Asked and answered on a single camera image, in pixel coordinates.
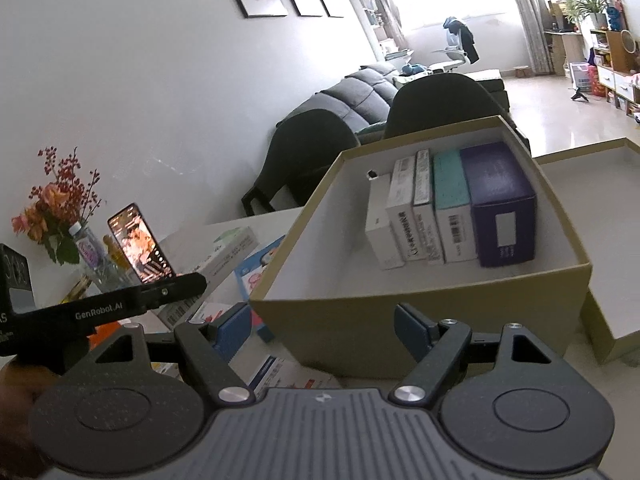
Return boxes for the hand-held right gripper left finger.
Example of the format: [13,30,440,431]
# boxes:
[95,302,256,407]

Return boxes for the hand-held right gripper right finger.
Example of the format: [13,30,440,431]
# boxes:
[389,302,553,407]

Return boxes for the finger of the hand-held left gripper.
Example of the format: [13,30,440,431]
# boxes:
[140,272,208,313]

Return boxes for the white green medicine box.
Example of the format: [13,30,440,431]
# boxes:
[149,226,261,332]

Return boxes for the white blue striped medicine box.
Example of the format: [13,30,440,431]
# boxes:
[245,354,342,392]

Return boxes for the blue cartoon baby box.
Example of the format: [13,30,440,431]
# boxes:
[234,234,291,342]

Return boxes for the beige cardboard box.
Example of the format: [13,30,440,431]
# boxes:
[248,115,593,380]

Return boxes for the white box black characters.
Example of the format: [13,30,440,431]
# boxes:
[386,156,432,264]

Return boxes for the white red print medicine box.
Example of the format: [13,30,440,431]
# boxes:
[411,148,447,266]

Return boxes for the small white medicine box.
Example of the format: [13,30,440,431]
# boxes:
[364,172,407,271]

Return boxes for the teal white medicine box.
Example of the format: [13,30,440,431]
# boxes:
[431,150,479,264]

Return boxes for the dark purple box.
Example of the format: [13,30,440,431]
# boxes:
[458,141,539,268]

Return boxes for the beige cardboard box lid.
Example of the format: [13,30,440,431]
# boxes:
[532,137,640,366]

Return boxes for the person's left hand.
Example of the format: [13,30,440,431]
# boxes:
[0,361,62,471]

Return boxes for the black smartphone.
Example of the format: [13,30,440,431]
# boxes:
[106,202,177,285]

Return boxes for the yellow drink can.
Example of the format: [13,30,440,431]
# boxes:
[102,234,132,271]

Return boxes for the clear water bottle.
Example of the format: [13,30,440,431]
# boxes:
[67,222,108,281]

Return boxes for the red orange flower bouquet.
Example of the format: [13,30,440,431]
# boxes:
[11,146,106,267]

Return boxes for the dark dining chair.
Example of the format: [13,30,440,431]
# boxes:
[241,109,362,218]
[382,72,532,156]

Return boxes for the grey sofa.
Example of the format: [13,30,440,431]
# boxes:
[276,61,511,136]

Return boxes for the white office chair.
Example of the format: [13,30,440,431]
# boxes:
[430,16,473,68]

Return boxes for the dark jacket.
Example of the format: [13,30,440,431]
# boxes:
[442,16,478,65]

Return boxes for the white bookshelf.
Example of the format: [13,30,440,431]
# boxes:
[337,0,396,61]

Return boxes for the light wooden computer desk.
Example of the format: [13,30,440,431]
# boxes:
[544,27,588,78]

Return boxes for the white drawer cabinet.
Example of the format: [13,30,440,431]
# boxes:
[595,62,640,111]

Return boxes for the grey curtain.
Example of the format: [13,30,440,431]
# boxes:
[502,0,556,77]

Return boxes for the wooden cube shelf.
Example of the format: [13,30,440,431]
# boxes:
[590,29,636,73]

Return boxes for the potted green plant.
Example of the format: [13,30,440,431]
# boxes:
[562,0,613,31]

